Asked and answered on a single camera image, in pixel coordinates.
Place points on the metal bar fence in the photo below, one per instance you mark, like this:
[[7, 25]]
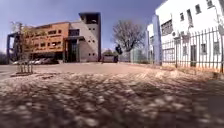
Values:
[[176, 50]]

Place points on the orange and grey building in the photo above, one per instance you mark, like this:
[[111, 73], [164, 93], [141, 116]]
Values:
[[60, 40]]

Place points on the white building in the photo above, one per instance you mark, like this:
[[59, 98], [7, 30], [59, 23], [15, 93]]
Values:
[[200, 20]]

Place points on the brick paved path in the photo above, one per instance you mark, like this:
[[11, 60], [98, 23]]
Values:
[[116, 100]]

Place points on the row of parked cars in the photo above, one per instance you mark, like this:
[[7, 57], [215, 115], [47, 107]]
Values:
[[37, 61]]

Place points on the bare tree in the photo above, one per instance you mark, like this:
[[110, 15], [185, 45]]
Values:
[[128, 35]]

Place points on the young tree with guard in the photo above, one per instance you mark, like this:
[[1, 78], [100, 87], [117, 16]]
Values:
[[22, 44]]

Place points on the small building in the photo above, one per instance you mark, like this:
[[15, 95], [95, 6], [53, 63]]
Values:
[[108, 57]]

